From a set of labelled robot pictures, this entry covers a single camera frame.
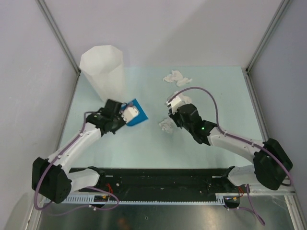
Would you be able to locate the blue plastic dustpan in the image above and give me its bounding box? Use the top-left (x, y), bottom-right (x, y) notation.
top-left (121, 99), bottom-right (148, 127)

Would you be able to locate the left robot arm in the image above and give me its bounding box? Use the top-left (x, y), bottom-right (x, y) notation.
top-left (32, 99), bottom-right (125, 204)

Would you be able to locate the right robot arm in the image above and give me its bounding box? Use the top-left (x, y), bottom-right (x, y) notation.
top-left (167, 102), bottom-right (293, 192)

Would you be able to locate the white translucent tall bin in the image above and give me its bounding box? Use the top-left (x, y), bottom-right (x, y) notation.
top-left (79, 45), bottom-right (126, 101)

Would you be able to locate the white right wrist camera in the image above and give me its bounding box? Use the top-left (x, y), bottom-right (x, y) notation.
top-left (165, 95), bottom-right (185, 114)

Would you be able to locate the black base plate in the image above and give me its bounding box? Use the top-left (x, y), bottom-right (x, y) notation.
top-left (71, 167), bottom-right (250, 195)

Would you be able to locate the grey slotted cable duct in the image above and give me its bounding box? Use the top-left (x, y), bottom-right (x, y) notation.
top-left (43, 193), bottom-right (226, 205)

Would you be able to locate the left aluminium corner post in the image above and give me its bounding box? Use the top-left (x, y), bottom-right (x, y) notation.
top-left (35, 0), bottom-right (81, 76)

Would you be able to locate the aluminium corner post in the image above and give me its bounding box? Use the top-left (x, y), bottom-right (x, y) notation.
top-left (246, 0), bottom-right (292, 74)
top-left (35, 0), bottom-right (81, 76)

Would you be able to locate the right aluminium corner post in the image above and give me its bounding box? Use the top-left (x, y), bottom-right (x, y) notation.
top-left (246, 0), bottom-right (292, 74)

